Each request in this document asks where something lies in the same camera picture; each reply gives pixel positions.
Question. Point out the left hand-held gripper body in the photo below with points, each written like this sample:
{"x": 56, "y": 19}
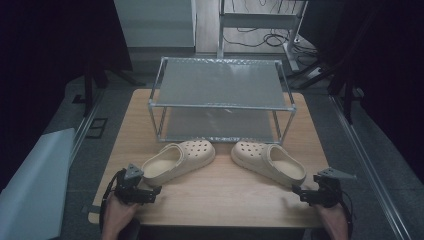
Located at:
{"x": 128, "y": 188}

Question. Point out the person's left hand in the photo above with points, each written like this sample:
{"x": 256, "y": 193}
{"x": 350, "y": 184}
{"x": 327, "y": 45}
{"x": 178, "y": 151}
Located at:
{"x": 116, "y": 216}

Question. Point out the white metal stand frame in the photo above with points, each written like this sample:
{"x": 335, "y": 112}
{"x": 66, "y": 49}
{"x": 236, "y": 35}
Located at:
{"x": 258, "y": 20}

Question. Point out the beige foam clog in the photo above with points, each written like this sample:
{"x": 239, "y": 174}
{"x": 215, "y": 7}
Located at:
{"x": 176, "y": 163}
{"x": 270, "y": 161}

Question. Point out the aluminium floor rail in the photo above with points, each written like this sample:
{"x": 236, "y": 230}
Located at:
{"x": 85, "y": 128}
{"x": 370, "y": 170}

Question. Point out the white cabinet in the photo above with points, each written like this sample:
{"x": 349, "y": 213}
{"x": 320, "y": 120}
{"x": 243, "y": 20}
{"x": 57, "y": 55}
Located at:
{"x": 155, "y": 23}

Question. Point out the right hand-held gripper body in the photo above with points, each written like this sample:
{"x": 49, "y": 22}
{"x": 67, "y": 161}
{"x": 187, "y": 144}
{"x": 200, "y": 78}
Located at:
{"x": 328, "y": 195}

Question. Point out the two-tier metal shoe rack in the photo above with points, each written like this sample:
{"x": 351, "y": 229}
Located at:
{"x": 220, "y": 85}

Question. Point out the grey tape strip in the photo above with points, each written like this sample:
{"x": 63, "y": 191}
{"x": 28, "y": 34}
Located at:
{"x": 90, "y": 209}

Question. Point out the dark curtain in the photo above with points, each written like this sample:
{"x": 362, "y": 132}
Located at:
{"x": 43, "y": 66}
{"x": 390, "y": 66}

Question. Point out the black tripod stand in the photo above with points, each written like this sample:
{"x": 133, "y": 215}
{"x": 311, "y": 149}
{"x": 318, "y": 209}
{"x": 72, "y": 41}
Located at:
{"x": 348, "y": 100}
{"x": 88, "y": 86}

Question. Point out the person's dark clothing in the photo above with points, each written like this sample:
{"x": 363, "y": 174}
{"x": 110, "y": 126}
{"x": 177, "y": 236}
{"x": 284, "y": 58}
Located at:
{"x": 216, "y": 234}

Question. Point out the person's right hand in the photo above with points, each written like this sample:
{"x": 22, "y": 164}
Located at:
{"x": 331, "y": 220}

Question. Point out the white sheet board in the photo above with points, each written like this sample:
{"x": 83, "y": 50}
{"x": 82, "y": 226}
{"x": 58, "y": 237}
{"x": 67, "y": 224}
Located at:
{"x": 33, "y": 186}

